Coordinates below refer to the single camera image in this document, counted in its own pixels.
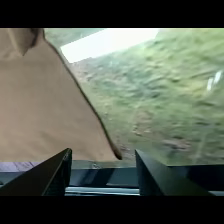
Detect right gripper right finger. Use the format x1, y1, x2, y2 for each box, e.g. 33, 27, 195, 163
134, 149, 214, 197

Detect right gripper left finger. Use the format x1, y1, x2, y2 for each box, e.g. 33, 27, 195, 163
0, 147, 73, 197

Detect tan garment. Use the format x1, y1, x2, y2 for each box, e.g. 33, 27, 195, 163
0, 27, 123, 164

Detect silver frame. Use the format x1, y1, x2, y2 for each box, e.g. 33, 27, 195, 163
0, 186, 224, 197

